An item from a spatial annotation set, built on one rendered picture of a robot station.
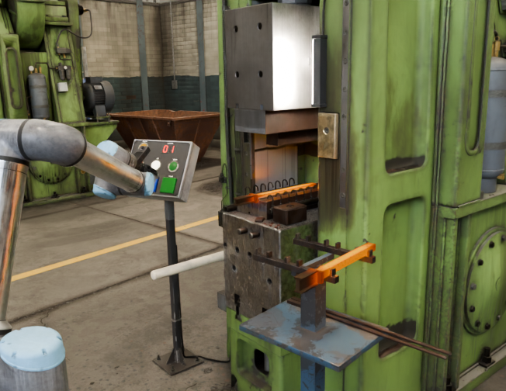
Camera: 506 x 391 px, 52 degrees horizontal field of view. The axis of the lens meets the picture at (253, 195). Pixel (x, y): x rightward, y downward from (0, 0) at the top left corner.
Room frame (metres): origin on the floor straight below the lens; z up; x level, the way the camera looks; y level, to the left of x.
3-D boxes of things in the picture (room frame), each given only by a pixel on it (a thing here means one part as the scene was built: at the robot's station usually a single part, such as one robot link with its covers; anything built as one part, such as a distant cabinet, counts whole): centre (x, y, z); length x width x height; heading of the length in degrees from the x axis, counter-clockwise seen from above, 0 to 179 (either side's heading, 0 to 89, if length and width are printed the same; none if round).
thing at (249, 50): (2.27, -0.18, 1.56); 0.42 x 0.39 x 0.40; 129
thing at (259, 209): (2.30, -0.15, 0.96); 0.42 x 0.20 x 0.09; 129
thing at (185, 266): (2.38, 0.30, 0.62); 0.44 x 0.05 x 0.05; 129
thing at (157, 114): (9.21, 1.50, 0.43); 1.89 x 1.20 x 0.85; 48
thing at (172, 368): (2.55, 0.42, 0.05); 0.22 x 0.22 x 0.09; 39
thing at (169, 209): (2.55, 0.42, 0.54); 0.04 x 0.04 x 1.08; 39
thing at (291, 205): (2.07, -0.15, 0.95); 0.12 x 0.08 x 0.06; 129
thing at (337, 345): (1.59, -0.19, 0.68); 0.40 x 0.30 x 0.02; 48
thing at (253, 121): (2.30, -0.15, 1.32); 0.42 x 0.20 x 0.10; 129
